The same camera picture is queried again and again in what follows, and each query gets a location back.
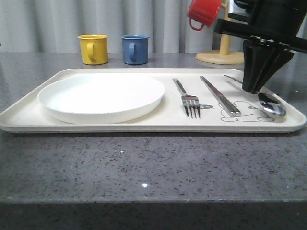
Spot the silver chopstick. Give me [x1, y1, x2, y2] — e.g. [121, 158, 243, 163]
[200, 76, 237, 117]
[202, 76, 241, 117]

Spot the blue mug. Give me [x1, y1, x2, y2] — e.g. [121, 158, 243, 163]
[121, 35, 149, 65]

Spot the wooden mug tree stand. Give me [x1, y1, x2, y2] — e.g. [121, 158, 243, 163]
[195, 0, 244, 64]

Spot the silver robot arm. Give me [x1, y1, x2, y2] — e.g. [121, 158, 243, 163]
[215, 0, 307, 93]

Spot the grey curtain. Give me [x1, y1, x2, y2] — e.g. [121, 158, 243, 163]
[0, 0, 221, 53]

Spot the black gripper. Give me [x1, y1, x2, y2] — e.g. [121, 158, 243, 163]
[214, 0, 307, 94]

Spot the silver fork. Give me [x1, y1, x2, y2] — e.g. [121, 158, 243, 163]
[172, 78, 201, 118]

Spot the red mug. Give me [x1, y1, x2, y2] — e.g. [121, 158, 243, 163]
[187, 0, 222, 31]

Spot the cream rabbit tray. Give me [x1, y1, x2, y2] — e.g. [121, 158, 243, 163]
[0, 69, 307, 133]

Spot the yellow mug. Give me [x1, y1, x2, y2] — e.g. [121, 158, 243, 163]
[78, 34, 108, 65]

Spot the silver spoon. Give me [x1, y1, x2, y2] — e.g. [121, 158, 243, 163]
[224, 74, 287, 117]

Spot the white round plate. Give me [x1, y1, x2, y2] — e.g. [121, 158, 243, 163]
[37, 73, 165, 124]

